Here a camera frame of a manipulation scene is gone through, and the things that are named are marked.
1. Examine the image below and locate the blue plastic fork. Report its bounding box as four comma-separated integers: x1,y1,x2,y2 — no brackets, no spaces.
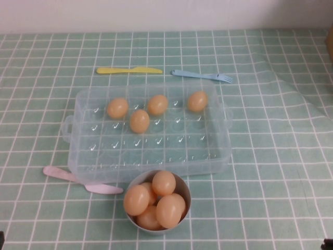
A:
171,69,234,84

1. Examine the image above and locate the pink plastic knife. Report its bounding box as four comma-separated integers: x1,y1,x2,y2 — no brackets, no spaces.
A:
43,165,124,195

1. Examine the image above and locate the grey round bowl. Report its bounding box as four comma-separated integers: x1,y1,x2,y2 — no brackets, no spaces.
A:
123,169,192,236

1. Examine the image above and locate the transparent plastic egg box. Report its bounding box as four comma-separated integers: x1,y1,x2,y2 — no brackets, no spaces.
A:
60,81,234,184

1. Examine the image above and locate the brown egg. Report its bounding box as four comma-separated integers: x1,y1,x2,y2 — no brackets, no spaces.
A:
136,205,163,231
171,192,187,221
107,97,129,120
140,182,158,206
156,194,183,229
187,91,209,113
147,94,169,116
123,184,150,217
129,109,150,134
151,170,177,197

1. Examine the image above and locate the yellow plastic knife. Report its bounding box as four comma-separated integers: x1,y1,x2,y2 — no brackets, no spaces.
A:
96,67,163,76

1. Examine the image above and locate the green white checked tablecloth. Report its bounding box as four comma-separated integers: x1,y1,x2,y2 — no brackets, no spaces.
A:
0,28,333,250

